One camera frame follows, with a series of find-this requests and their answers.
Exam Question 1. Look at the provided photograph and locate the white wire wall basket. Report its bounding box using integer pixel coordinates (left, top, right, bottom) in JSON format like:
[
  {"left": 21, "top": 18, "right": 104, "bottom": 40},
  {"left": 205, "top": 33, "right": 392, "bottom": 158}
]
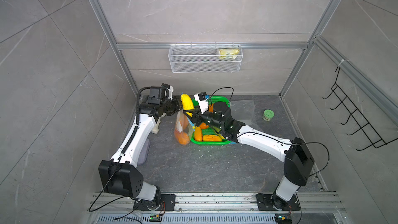
[{"left": 168, "top": 44, "right": 243, "bottom": 73}]

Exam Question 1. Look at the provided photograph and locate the metal base rail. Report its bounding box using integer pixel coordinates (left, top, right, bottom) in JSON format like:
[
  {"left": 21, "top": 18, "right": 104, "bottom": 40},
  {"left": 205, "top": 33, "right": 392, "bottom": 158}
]
[{"left": 83, "top": 192, "right": 351, "bottom": 224}]

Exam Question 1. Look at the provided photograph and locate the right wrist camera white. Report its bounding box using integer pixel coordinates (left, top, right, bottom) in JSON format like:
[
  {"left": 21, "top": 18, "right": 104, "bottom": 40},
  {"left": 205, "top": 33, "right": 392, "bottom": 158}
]
[{"left": 194, "top": 92, "right": 209, "bottom": 114}]

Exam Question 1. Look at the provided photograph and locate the spare clear plastic bag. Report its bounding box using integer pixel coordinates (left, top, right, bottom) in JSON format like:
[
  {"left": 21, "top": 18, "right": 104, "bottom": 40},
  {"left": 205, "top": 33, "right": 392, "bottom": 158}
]
[{"left": 230, "top": 100, "right": 265, "bottom": 131}]

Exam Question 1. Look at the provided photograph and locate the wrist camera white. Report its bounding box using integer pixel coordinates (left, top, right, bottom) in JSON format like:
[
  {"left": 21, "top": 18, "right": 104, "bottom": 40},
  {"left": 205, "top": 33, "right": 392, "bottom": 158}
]
[
  {"left": 161, "top": 83, "right": 174, "bottom": 100},
  {"left": 194, "top": 92, "right": 209, "bottom": 114}
]

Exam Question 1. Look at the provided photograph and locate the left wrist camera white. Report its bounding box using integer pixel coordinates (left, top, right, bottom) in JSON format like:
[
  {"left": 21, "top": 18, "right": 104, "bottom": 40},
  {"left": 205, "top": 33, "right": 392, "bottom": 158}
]
[{"left": 161, "top": 83, "right": 174, "bottom": 100}]

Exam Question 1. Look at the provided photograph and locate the clear zip-top bag blue zipper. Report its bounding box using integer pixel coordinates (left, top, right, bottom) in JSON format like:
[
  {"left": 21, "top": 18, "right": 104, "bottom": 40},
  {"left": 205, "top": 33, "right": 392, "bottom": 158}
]
[{"left": 174, "top": 110, "right": 193, "bottom": 139}]

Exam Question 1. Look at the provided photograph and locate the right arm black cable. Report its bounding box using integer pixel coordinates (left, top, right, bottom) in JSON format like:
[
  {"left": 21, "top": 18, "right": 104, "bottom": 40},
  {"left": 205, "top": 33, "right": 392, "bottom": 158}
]
[{"left": 208, "top": 86, "right": 330, "bottom": 178}]

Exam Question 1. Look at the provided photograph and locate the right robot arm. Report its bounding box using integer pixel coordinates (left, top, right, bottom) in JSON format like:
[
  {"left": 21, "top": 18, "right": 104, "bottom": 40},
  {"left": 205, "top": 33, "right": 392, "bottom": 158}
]
[{"left": 183, "top": 102, "right": 315, "bottom": 205}]

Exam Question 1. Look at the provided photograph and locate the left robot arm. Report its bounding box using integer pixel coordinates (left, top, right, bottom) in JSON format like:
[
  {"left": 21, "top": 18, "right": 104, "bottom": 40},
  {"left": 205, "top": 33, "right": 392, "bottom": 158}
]
[{"left": 98, "top": 84, "right": 182, "bottom": 205}]

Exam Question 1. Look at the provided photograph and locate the green plastic basket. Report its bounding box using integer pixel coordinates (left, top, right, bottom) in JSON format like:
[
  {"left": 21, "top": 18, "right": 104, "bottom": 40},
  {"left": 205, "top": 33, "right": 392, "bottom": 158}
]
[{"left": 190, "top": 95, "right": 232, "bottom": 146}]

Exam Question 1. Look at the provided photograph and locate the yellow packet in wire basket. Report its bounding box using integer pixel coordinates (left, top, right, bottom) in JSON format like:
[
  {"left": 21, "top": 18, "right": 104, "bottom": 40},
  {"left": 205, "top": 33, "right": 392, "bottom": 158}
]
[{"left": 216, "top": 49, "right": 240, "bottom": 60}]

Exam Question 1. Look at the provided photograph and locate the white plush toy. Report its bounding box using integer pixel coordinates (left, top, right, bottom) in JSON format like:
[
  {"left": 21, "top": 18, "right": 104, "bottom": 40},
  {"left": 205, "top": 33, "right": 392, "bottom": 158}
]
[{"left": 151, "top": 117, "right": 162, "bottom": 134}]

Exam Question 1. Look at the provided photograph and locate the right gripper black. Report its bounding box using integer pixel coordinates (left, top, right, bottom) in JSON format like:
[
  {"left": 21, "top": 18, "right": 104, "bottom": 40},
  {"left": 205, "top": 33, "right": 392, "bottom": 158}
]
[{"left": 184, "top": 106, "right": 224, "bottom": 131}]

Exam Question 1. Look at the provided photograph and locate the black wall hook rack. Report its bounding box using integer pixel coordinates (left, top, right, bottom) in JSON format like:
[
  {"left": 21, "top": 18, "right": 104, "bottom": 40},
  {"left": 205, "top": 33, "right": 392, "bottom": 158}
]
[{"left": 322, "top": 66, "right": 398, "bottom": 151}]

